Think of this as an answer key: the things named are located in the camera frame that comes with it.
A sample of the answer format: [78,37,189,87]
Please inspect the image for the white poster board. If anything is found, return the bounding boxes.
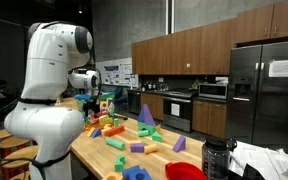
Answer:
[95,57,139,89]

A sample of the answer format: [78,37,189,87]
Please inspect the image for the purple rectangular block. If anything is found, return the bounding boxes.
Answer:
[129,143,145,154]

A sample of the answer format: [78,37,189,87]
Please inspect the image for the black water bottle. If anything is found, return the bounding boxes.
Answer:
[201,136,238,180]

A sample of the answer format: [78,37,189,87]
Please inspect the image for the seated person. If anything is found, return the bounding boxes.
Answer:
[0,79,18,105]

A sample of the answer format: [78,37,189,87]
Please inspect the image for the red bowl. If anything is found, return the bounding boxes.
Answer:
[164,161,208,180]

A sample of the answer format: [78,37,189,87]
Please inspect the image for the green long cylinder block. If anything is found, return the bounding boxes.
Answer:
[104,137,126,151]

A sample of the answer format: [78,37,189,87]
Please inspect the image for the yellow flat block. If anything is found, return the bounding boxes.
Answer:
[86,126,97,138]

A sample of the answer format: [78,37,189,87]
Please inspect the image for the white paper on fridge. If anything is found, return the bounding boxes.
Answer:
[268,58,288,79]

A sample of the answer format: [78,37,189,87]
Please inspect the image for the white vertical pipe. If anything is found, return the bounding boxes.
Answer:
[165,0,176,36]

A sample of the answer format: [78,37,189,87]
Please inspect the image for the purple wedge block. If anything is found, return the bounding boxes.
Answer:
[172,134,187,153]

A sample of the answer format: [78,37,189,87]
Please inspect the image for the blue cube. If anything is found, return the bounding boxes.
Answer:
[89,128,102,139]

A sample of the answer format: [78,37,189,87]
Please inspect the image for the green wide arch block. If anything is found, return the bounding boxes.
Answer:
[137,121,157,135]

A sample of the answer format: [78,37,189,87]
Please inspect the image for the stainless oven with stove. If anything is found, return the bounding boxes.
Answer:
[162,88,198,133]

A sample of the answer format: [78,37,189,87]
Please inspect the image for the brown narrow base cabinet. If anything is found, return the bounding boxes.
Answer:
[192,99,228,139]

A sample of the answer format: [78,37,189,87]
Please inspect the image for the green potted plant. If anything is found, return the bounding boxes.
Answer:
[190,79,200,90]

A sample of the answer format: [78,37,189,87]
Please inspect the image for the brown upper wall cabinets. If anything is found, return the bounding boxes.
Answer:
[131,0,288,76]

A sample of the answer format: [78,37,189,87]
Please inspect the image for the green small arch block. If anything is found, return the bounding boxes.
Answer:
[113,154,126,173]

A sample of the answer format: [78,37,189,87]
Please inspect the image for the orange square block with hole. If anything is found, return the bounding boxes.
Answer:
[102,171,124,180]

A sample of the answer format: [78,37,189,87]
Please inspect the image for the blue square block with hole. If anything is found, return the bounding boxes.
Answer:
[129,168,153,180]

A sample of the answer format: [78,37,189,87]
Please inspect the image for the black pen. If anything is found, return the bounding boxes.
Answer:
[114,113,129,121]

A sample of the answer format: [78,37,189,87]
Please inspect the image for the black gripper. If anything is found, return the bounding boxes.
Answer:
[83,97,100,118]

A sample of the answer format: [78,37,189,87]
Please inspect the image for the purple tall triangle block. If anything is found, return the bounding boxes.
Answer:
[140,103,157,127]

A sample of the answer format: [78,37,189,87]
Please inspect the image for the dark dishwasher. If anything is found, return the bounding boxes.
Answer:
[127,89,142,115]

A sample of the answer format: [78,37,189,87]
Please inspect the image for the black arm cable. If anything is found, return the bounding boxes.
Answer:
[17,96,72,180]

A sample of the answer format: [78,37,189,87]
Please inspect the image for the brown wide base cabinet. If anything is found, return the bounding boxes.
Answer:
[140,92,164,121]

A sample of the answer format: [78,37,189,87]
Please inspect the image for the red long block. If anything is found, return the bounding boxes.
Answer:
[103,124,126,138]

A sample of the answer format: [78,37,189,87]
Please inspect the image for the white papers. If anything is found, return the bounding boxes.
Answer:
[228,140,288,180]

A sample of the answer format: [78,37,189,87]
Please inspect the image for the yellow cylinder block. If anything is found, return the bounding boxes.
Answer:
[143,143,159,155]

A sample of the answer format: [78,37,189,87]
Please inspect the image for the green triangle block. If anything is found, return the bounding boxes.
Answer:
[151,130,163,143]

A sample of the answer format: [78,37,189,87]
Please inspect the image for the stainless microwave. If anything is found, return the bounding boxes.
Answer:
[198,82,229,100]

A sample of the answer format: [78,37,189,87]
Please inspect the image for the blue office chair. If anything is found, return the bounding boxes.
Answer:
[112,85,129,105]

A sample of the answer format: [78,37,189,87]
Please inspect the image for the stainless steel fridge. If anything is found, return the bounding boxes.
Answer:
[224,39,288,155]

